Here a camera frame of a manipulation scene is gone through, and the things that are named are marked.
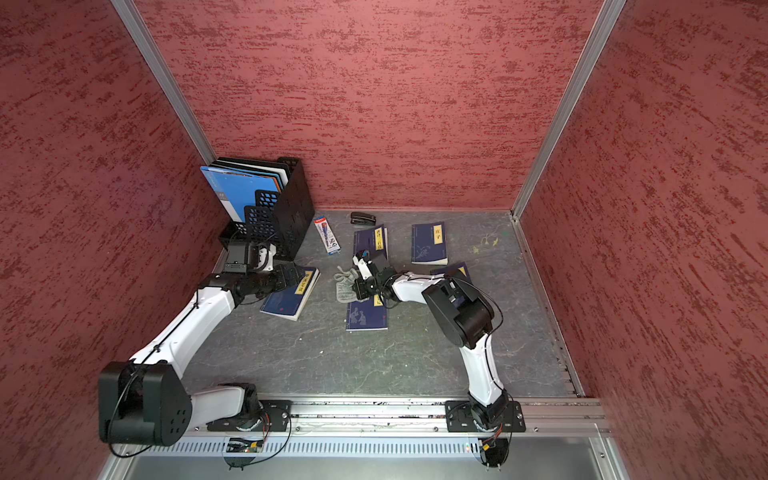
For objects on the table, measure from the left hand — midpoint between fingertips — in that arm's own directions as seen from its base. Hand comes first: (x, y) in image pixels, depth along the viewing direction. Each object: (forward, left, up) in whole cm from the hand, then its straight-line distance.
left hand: (291, 283), depth 85 cm
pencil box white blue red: (+25, -5, -11) cm, 28 cm away
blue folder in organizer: (+26, +19, +14) cm, 35 cm away
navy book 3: (+24, -43, -12) cm, 51 cm away
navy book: (-2, +3, -9) cm, 9 cm away
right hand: (+5, -18, -13) cm, 22 cm away
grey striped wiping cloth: (+3, -14, -10) cm, 18 cm away
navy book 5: (-4, -22, -12) cm, 25 cm away
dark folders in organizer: (+30, +7, +18) cm, 36 cm away
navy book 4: (+15, -52, -16) cm, 57 cm away
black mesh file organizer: (+20, +7, +6) cm, 22 cm away
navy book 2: (+26, -22, -11) cm, 36 cm away
